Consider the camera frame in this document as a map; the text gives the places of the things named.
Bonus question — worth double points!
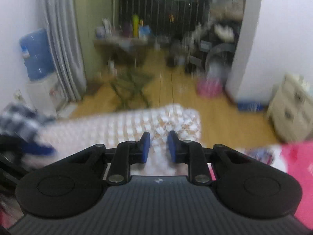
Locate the white water dispenser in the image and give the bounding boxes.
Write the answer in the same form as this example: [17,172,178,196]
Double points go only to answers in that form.
[26,73,67,117]

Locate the folding table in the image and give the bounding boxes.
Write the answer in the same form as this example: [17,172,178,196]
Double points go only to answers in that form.
[93,36,153,67]

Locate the navy plaid folded shirt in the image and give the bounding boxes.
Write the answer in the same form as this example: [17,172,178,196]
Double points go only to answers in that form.
[1,103,55,146]

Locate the wheelchair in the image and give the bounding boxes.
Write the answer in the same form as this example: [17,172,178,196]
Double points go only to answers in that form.
[184,20,241,81]

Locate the blue water bottle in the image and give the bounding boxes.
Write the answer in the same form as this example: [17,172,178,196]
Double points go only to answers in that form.
[19,29,55,81]

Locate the grey curtain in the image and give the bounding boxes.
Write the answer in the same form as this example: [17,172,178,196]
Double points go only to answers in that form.
[40,0,86,101]

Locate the cream bedside cabinet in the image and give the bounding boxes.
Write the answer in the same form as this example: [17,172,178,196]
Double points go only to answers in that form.
[267,74,312,142]

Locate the pink floral bed sheet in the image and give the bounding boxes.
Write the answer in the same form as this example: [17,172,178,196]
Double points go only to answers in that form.
[1,145,312,234]

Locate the cream knit cardigan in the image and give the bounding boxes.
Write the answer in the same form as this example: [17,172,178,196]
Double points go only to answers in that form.
[28,104,201,176]

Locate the balcony metal railing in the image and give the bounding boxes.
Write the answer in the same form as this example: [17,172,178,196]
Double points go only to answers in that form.
[118,0,210,37]

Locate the yellow green bottle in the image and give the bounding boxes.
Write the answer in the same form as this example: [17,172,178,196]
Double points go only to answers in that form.
[132,14,139,38]

